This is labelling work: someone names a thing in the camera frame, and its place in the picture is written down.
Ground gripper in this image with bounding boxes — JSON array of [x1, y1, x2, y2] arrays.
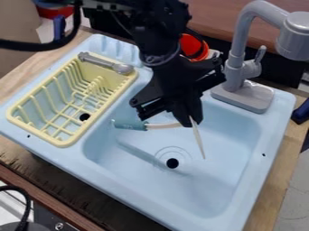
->
[[127, 54, 228, 128]]

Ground black cable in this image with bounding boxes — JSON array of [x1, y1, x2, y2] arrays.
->
[[0, 0, 85, 52]]

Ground light blue toy sink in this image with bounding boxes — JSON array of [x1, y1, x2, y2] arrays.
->
[[0, 33, 298, 231]]

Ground orange toy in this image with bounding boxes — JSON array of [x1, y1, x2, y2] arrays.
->
[[178, 32, 211, 63]]

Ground teal and cream tool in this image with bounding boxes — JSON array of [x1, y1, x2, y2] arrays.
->
[[110, 116, 208, 161]]

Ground silver spoon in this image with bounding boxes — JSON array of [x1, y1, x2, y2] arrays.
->
[[77, 51, 136, 76]]

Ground grey tap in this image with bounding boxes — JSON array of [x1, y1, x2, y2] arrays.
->
[[210, 0, 309, 115]]

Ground yellow dish rack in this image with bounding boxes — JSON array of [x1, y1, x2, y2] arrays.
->
[[5, 51, 140, 149]]

